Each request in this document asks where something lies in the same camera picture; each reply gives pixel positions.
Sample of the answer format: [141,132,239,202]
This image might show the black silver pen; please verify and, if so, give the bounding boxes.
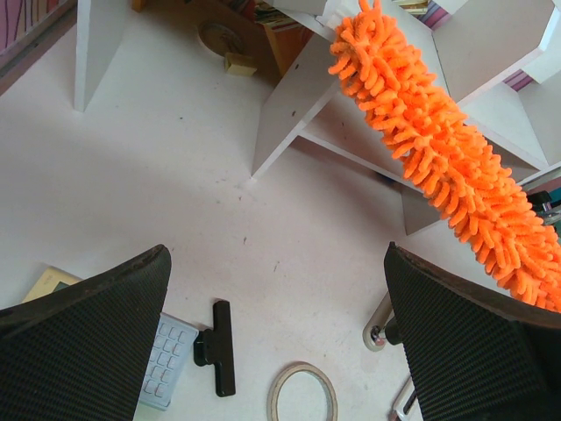
[388,377,417,421]

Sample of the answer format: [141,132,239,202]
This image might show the mint green desk organizer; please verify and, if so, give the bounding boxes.
[526,176,560,236]

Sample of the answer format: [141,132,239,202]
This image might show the yellow sticky notes under shelf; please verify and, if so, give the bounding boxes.
[224,52,258,77]

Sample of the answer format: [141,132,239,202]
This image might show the orange microfiber duster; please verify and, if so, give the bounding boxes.
[330,1,560,312]

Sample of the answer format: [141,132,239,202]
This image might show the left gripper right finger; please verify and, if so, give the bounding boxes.
[384,243,560,420]

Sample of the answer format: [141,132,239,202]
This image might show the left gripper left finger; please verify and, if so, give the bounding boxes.
[1,245,171,420]

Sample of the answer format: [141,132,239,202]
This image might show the wooden ring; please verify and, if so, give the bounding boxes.
[266,360,339,421]

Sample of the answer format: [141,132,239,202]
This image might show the black T-shaped clip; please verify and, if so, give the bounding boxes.
[194,300,236,397]

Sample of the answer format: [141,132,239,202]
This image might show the white wooden bookshelf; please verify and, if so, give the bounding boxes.
[73,0,561,237]

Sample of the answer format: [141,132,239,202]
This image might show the black white stapler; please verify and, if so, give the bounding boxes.
[363,292,402,352]

